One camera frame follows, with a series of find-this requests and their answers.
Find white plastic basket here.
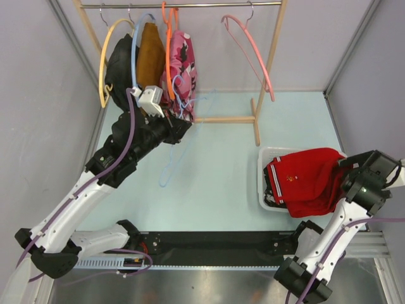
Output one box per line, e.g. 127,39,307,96
256,147,303,213

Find pink patterned trousers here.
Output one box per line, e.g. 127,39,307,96
160,30,197,122

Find grey cable duct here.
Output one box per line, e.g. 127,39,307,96
74,256,278,271

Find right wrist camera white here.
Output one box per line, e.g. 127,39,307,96
391,158,405,187

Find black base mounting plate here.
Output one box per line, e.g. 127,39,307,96
138,231,299,255

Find light blue plastic hanger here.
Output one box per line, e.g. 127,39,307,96
130,13,156,91

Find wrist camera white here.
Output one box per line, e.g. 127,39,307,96
132,85,164,117
391,158,405,187

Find yellow hanger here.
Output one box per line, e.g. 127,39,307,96
98,18,135,109

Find red trousers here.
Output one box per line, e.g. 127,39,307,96
265,148,346,218

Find orange hanger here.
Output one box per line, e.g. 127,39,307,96
161,1,178,100

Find black white patterned trousers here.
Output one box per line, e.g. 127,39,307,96
263,168,287,209

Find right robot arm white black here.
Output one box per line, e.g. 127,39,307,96
263,148,404,303

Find brown trousers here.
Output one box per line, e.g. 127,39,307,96
136,22,165,90

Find blue wire hanger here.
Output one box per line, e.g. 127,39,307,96
158,89,217,188

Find wooden clothes rack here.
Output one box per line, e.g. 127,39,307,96
73,0,287,146

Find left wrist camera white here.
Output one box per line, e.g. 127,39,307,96
132,85,164,117

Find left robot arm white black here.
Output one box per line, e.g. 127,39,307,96
15,112,192,279

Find pink hanger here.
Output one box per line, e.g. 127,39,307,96
220,14,276,103

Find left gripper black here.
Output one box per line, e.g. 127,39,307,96
130,106,192,163

